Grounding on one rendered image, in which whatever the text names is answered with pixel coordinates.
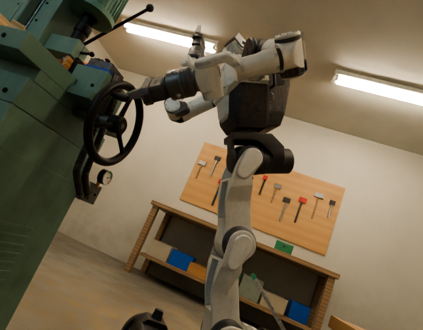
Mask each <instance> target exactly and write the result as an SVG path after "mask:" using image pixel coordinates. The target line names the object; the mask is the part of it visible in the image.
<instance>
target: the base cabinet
mask: <svg viewBox="0 0 423 330"><path fill-rule="evenodd" d="M80 151H81V149H79V148H78V147H76V146H75V145H74V144H72V143H71V142H69V141H68V140H66V139H65V138H63V137H62V136H60V135H59V134H57V133H56V132H54V131H53V130H51V129H50V128H48V127H47V126H45V125H44V124H42V123H41V122H39V121H38V120H36V119H35V118H33V117H32V116H30V115H29V114H27V113H26V112H24V111H23V110H21V109H20V108H18V107H17V106H15V105H14V104H12V103H9V102H6V101H3V100H0V330H5V329H6V328H7V325H8V324H9V322H10V320H11V318H12V316H13V314H14V312H15V310H16V309H17V307H18V305H19V303H20V301H21V299H22V297H23V296H24V293H25V292H26V289H27V288H28V285H29V284H30V282H31V280H32V278H33V276H34V274H35V273H36V271H37V269H38V267H39V265H40V263H41V261H42V260H43V257H44V256H45V253H46V251H47V249H48V248H49V246H50V244H51V242H52V240H53V238H54V236H55V235H56V233H57V231H58V229H59V227H60V225H61V223H62V221H63V220H64V217H65V215H66V213H67V211H68V210H69V208H70V206H71V204H72V202H73V200H74V198H75V197H76V191H75V184H74V180H73V168H74V165H75V163H76V161H77V158H78V155H79V154H80Z"/></svg>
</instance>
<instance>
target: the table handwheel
mask: <svg viewBox="0 0 423 330"><path fill-rule="evenodd" d="M134 89H136V87H135V86H134V85H132V84H131V83H129V82H127V81H114V82H111V83H109V84H107V85H106V86H104V87H103V88H102V89H101V90H100V91H99V92H98V93H97V94H96V95H95V97H94V99H93V100H92V102H91V104H90V106H89V108H88V109H83V108H81V107H77V106H76V107H74V108H73V110H72V114H73V116H74V117H78V118H80V119H84V126H83V141H84V147H85V149H86V152H87V154H88V156H89V157H90V158H91V159H92V160H93V161H94V162H95V163H96V164H99V165H101V166H112V165H115V164H117V163H119V162H121V161H122V160H123V159H125V158H126V157H127V156H128V155H129V153H130V152H131V151H132V149H133V148H134V146H135V144H136V142H137V140H138V138H139V135H140V133H141V129H142V125H143V101H142V99H134V102H135V106H136V121H135V125H134V129H133V132H132V135H131V137H130V139H129V141H128V143H127V144H126V146H125V147H124V145H123V142H122V136H121V134H123V133H124V132H125V130H126V128H127V121H126V119H125V118H124V115H125V113H126V111H127V109H128V107H129V105H130V104H131V102H132V100H129V101H128V102H126V103H125V104H124V106H123V108H122V110H121V111H120V113H119V115H110V116H109V117H108V116H106V115H102V116H101V117H100V118H99V122H100V123H94V122H95V119H96V115H97V113H98V110H99V108H100V107H101V105H102V103H103V102H104V100H105V99H106V98H107V97H108V96H109V95H110V94H111V93H112V92H114V91H116V90H126V91H128V92H129V91H131V90H134ZM94 128H107V131H109V132H112V133H114V134H116V136H117V141H118V144H119V150H120V153H118V154H117V155H115V156H113V157H111V158H104V157H102V156H100V155H99V154H98V152H97V150H96V148H95V146H94V140H93V129H94Z"/></svg>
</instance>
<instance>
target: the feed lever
mask: <svg viewBox="0 0 423 330"><path fill-rule="evenodd" d="M147 11H148V12H153V11H154V6H153V5H152V4H147V6H146V9H143V10H142V11H140V12H138V13H136V14H135V15H133V16H131V17H129V18H127V19H125V20H124V21H122V22H120V23H118V24H117V25H115V26H114V27H113V29H112V30H111V31H113V30H114V29H117V28H119V27H121V26H122V25H124V24H126V23H127V22H129V21H131V20H133V19H134V18H137V17H138V16H140V15H142V14H144V13H145V12H147ZM111 31H110V32H111ZM106 34H108V33H100V34H99V35H97V36H95V37H93V38H91V39H89V40H87V41H86V42H84V43H83V44H84V46H86V45H88V44H90V43H91V42H93V41H95V40H96V39H99V38H100V37H102V36H104V35H106Z"/></svg>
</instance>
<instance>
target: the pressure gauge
mask: <svg viewBox="0 0 423 330"><path fill-rule="evenodd" d="M107 177H108V179H107ZM112 178H113V173H112V171H109V170H106V169H102V170H101V171H100V172H99V174H98V176H97V182H96V187H97V188H98V187H99V186H100V184H103V185H108V184H109V183H110V182H111V180H112Z"/></svg>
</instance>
